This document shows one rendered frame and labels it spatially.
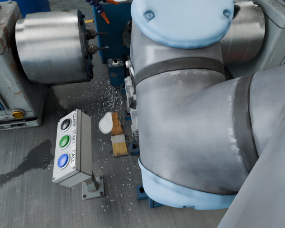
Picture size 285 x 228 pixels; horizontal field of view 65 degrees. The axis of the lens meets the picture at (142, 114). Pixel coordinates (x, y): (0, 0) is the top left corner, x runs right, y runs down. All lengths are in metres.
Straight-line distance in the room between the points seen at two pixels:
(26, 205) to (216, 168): 0.70
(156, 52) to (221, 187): 0.12
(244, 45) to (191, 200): 0.75
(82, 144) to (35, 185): 0.34
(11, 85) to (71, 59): 0.22
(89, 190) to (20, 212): 0.21
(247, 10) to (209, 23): 0.70
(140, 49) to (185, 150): 0.10
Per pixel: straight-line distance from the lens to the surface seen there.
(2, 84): 0.85
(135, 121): 0.59
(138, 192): 0.73
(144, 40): 0.22
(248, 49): 0.90
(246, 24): 0.88
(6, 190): 0.87
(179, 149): 0.18
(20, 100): 0.89
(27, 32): 0.80
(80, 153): 0.51
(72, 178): 0.52
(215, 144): 0.16
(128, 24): 0.94
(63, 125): 0.57
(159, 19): 0.20
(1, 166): 0.93
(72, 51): 0.76
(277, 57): 0.99
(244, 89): 0.17
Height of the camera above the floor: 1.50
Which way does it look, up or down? 49 degrees down
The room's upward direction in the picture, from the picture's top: straight up
